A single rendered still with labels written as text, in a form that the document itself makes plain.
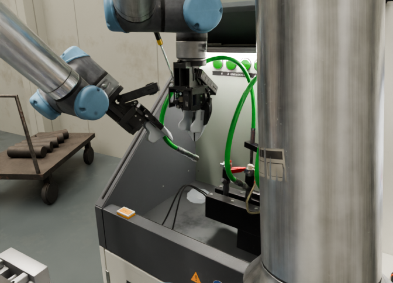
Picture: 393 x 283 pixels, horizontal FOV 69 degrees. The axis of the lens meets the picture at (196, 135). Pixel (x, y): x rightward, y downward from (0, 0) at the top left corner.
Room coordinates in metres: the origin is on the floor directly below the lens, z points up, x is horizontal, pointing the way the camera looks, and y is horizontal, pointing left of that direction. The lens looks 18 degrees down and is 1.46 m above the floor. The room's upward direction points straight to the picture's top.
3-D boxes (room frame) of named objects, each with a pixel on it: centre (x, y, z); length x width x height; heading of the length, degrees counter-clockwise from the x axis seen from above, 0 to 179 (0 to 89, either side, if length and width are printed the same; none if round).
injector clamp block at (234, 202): (0.79, -0.20, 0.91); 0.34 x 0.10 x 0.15; 56
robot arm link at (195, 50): (0.73, 0.01, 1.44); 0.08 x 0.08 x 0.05
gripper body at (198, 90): (0.72, 0.02, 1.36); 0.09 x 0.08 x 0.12; 146
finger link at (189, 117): (0.73, 0.03, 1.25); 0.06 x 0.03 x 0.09; 146
